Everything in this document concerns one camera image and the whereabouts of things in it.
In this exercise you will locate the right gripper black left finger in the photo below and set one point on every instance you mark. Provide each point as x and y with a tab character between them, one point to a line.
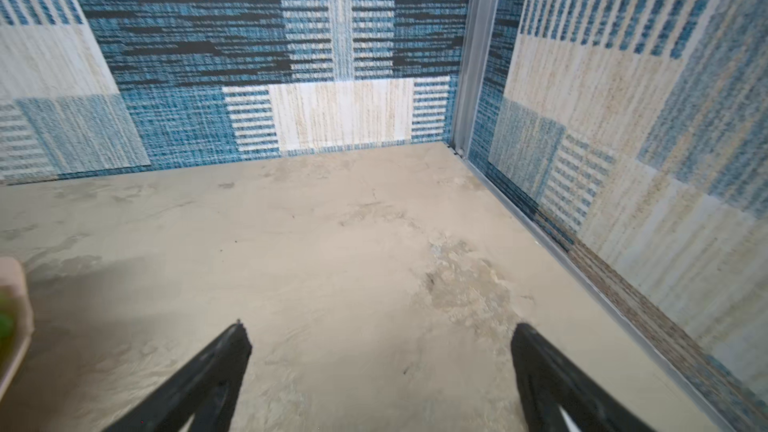
202	395

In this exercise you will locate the pink wavy fruit bowl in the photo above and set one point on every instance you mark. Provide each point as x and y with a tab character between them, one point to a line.
17	320

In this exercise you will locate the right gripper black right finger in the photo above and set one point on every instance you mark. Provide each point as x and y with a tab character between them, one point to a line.
556	395

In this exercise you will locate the aluminium corner frame post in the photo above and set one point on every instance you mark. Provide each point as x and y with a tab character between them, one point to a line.
478	35

